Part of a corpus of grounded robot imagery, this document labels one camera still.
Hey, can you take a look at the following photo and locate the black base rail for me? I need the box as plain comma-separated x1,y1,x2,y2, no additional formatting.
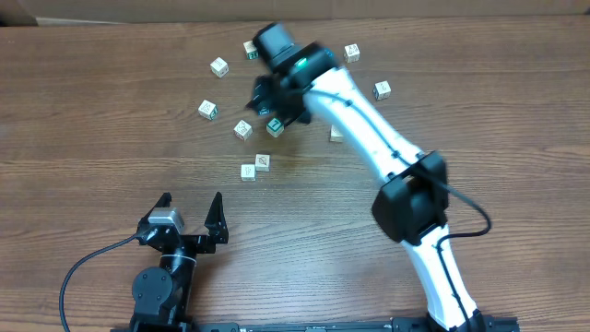
111,315,521,332

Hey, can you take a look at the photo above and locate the wooden block green side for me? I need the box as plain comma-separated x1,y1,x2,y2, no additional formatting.
197,100,218,121
243,41,258,60

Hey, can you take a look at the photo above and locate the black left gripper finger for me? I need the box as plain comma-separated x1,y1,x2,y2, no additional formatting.
205,192,229,243
154,192,171,208

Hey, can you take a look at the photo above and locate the wooden block red ladybug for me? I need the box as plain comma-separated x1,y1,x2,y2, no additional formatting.
233,120,253,141

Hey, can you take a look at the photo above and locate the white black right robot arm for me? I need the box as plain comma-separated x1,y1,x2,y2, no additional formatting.
248,39,486,331

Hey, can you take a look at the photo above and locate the wooden block blue side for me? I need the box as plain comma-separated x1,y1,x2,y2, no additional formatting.
372,80,392,101
258,107,271,115

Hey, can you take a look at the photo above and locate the green number seven block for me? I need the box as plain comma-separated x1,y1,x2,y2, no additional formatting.
266,118,285,137

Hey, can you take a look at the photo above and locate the wooden block left green side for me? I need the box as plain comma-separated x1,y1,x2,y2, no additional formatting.
197,100,218,121

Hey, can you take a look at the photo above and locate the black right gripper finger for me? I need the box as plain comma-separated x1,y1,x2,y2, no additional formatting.
284,111,313,128
246,76,273,115

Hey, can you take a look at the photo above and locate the wooden block leaf drawing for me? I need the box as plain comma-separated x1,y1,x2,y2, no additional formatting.
254,154,270,172

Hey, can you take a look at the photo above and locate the cardboard strip at back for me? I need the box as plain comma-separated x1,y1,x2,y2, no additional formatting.
1,0,589,26

